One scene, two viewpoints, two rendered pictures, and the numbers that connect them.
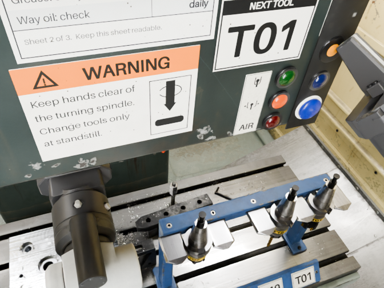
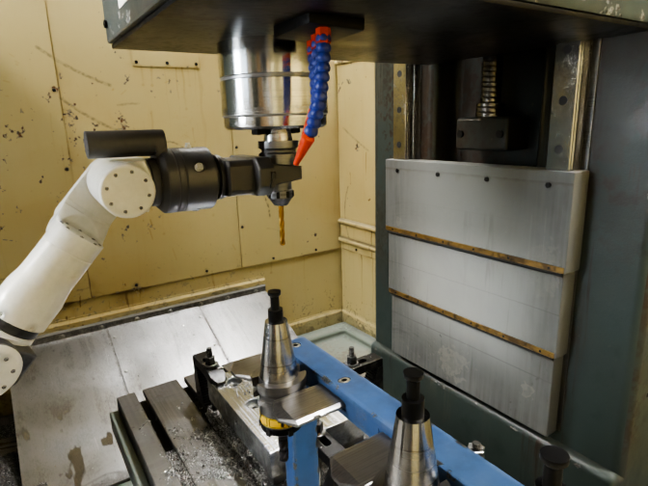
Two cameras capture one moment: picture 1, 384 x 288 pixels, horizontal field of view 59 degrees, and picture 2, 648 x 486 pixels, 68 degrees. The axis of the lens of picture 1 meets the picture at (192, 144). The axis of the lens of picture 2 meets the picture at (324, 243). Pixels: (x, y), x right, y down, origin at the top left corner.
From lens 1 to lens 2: 0.76 m
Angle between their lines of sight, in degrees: 74
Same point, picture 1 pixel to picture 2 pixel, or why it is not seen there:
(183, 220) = (310, 354)
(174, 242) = not seen: hidden behind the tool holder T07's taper
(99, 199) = (201, 156)
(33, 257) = not seen: hidden behind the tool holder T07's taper
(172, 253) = (249, 362)
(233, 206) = (376, 401)
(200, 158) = not seen: outside the picture
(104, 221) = (172, 158)
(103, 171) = (255, 169)
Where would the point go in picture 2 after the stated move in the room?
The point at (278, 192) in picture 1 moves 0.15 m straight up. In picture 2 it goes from (476, 470) to (486, 298)
